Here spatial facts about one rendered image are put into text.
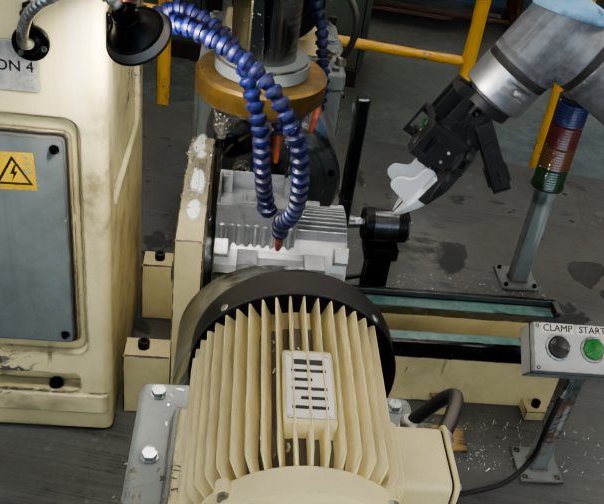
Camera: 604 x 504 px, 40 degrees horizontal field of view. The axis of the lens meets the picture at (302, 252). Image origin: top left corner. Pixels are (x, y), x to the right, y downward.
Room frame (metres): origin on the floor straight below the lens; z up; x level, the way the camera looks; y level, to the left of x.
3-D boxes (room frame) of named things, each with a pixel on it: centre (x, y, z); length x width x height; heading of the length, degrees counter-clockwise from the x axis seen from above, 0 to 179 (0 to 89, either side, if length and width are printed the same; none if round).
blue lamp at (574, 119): (1.42, -0.45, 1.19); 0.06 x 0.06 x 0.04
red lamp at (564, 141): (1.42, -0.45, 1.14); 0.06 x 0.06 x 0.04
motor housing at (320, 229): (1.06, 0.04, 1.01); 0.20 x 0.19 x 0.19; 96
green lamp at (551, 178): (1.42, -0.45, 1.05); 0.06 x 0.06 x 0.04
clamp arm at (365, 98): (1.21, -0.06, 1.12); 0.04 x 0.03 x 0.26; 97
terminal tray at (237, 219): (1.06, 0.08, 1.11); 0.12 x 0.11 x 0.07; 96
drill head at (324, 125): (1.39, 0.09, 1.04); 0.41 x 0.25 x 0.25; 7
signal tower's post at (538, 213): (1.42, -0.45, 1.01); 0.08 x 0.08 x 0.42; 7
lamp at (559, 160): (1.42, -0.45, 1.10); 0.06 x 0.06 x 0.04
